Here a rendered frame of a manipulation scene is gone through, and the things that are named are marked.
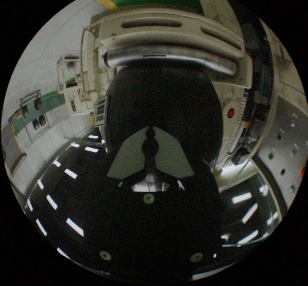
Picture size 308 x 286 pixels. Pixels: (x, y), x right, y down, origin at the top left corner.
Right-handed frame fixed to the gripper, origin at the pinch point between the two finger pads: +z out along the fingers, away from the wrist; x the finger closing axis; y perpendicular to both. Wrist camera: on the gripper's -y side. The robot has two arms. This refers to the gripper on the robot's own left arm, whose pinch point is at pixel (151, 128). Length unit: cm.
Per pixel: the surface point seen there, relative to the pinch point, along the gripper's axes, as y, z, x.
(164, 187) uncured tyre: 13.7, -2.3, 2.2
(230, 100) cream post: -2.2, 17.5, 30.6
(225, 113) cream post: 3.4, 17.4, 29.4
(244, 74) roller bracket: -11.3, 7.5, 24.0
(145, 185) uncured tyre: 12.2, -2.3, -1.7
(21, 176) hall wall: 322, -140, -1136
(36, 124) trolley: 40, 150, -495
